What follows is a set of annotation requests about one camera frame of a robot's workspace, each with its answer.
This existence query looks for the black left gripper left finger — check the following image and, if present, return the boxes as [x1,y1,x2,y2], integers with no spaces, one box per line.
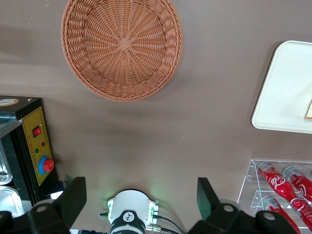
[0,176,87,234]

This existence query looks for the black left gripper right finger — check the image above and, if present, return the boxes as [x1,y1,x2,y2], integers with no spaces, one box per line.
[186,177,298,234]

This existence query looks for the triangle sandwich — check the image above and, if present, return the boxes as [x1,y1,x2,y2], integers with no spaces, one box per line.
[304,99,312,122]

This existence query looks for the beige plastic tray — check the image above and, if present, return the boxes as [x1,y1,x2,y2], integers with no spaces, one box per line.
[251,40,312,135]

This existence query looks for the round brown wicker basket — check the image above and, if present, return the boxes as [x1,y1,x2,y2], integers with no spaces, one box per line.
[60,0,183,102]

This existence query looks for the clear acrylic bottle rack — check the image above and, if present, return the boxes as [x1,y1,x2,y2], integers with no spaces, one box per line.
[236,159,312,234]

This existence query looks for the steel food pan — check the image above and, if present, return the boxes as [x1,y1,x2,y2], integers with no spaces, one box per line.
[0,186,25,218]
[0,138,13,185]

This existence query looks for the black food warmer cabinet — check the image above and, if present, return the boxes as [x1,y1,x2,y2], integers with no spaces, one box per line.
[0,96,59,218]

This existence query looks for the red cola bottle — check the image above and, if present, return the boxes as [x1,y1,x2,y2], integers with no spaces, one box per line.
[257,161,312,231]
[282,166,312,203]
[260,195,302,234]

